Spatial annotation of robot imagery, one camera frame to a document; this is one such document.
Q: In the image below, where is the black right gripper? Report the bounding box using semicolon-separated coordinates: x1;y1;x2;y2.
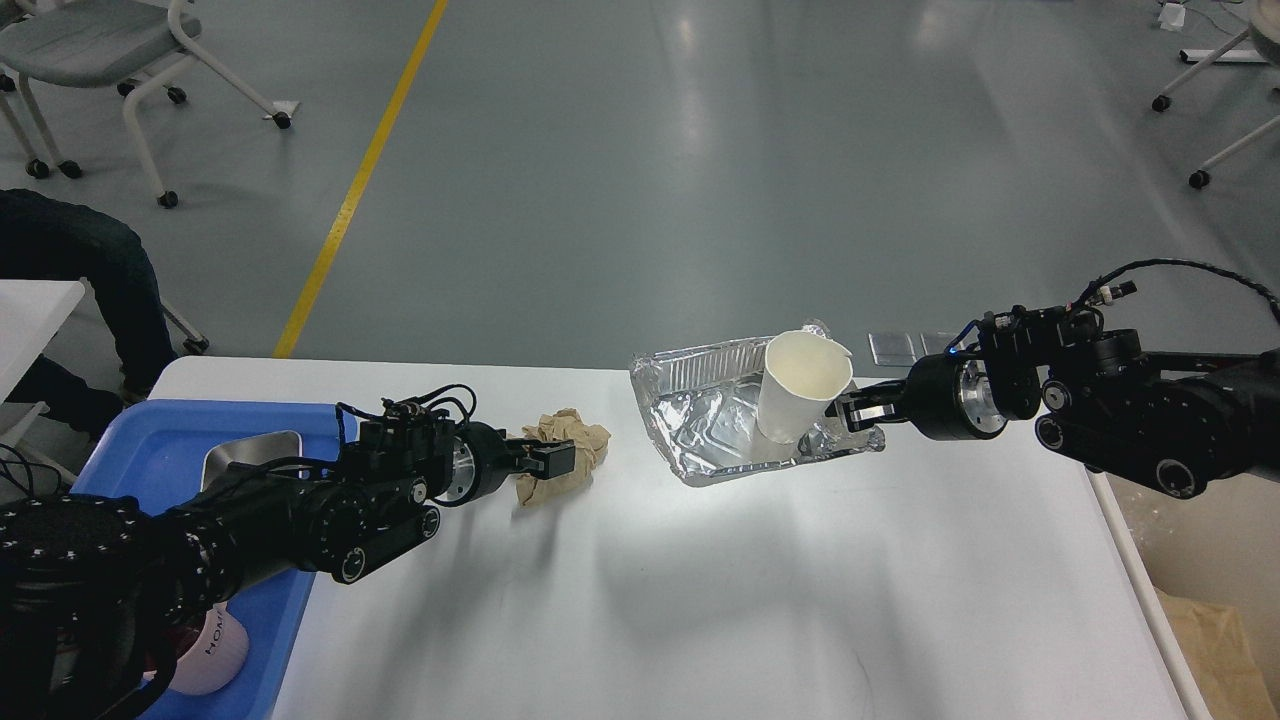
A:
828;354;1009;441

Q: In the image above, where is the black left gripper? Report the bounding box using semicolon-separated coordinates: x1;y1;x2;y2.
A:
440;421;576;506

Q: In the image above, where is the brown paper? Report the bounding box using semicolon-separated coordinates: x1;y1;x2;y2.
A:
515;407;612;509
1156;589;1277;719

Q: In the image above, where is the white paper cup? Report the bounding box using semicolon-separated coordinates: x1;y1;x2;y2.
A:
756;331;852;445

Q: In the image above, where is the aluminium foil tray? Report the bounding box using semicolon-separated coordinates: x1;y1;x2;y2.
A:
628;336;886;487

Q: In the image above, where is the stainless steel rectangular container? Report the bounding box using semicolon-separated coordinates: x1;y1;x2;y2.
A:
200;430;303;492

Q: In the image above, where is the pink ribbed mug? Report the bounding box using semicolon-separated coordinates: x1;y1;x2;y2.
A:
169;603;251;696

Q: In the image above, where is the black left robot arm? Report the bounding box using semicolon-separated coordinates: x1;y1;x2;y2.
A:
3;386;576;719

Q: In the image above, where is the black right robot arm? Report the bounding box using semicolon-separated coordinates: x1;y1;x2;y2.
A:
826;258;1279;498

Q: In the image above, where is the floor outlet plate left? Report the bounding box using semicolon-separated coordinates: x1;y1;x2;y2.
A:
867;331;920;366

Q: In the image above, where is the floor outlet plate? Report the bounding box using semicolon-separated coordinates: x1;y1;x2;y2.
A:
867;331;920;366
920;332;964;356

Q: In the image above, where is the floor outlet plate right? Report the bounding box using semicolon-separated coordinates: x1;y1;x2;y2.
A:
920;332;964;356

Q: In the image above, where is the beige plastic bin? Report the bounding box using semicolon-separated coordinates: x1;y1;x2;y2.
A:
1089;473;1279;719

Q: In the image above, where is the blue plastic tray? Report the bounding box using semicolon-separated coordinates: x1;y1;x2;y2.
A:
73;400;339;719

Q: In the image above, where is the brown paper in bin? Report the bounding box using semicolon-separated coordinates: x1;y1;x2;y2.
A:
1156;589;1277;719

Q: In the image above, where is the white side table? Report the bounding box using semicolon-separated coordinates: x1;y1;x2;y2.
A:
1;279;84;398

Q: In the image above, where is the white chair base right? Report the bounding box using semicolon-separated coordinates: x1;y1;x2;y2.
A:
1149;0;1280;191

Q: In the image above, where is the person in dark jeans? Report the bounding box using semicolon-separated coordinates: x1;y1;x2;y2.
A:
1;190;177;397

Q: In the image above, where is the grey office chair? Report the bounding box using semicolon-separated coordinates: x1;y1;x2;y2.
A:
1;1;293;209

